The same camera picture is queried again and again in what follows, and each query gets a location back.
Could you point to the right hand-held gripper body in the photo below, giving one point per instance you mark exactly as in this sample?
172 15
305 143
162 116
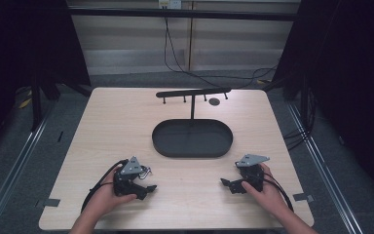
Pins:
252 174

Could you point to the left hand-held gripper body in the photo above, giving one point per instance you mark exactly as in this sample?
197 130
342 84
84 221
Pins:
127 182

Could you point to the black hook rack with tray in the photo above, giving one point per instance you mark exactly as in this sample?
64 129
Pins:
191 139

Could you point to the person's right hand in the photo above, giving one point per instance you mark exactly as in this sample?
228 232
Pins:
268 195

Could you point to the person's left hand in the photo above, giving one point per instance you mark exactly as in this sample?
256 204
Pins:
105 200

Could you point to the grey tape piece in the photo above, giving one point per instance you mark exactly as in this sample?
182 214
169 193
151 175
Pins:
48 202
303 197

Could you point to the black floor tape strip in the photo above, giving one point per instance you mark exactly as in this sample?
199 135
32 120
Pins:
60 136

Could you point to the round black table cap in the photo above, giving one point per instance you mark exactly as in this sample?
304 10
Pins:
214 101

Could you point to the black metal stand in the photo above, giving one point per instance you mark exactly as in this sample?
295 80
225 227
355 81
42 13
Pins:
36 104

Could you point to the yellow object on floor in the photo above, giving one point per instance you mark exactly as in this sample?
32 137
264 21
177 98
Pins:
25 103

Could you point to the dark curtain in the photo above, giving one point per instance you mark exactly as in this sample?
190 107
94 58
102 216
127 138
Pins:
354 81
19 48

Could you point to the metal floor rail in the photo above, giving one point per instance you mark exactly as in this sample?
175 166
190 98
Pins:
9 182
328 185

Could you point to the black horizontal frame bar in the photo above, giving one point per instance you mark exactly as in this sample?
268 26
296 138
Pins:
175 13

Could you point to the white wall outlet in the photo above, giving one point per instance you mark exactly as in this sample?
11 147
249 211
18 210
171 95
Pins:
170 3

